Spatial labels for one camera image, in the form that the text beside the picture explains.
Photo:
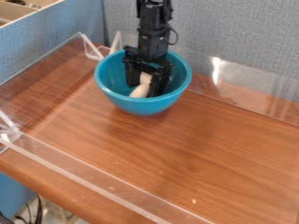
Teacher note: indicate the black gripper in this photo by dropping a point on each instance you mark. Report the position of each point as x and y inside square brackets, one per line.
[147, 57]

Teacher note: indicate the white brown toy mushroom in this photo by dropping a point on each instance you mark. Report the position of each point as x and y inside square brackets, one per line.
[142, 90]

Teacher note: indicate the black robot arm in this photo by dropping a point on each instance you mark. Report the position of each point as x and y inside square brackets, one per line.
[154, 15]

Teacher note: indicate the blue plastic bowl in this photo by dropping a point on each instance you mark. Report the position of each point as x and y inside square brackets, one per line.
[111, 81]

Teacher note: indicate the clear acrylic barrier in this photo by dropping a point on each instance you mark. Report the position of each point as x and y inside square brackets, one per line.
[214, 161]

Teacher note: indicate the wooden shelf box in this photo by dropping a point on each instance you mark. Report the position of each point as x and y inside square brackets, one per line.
[18, 9]

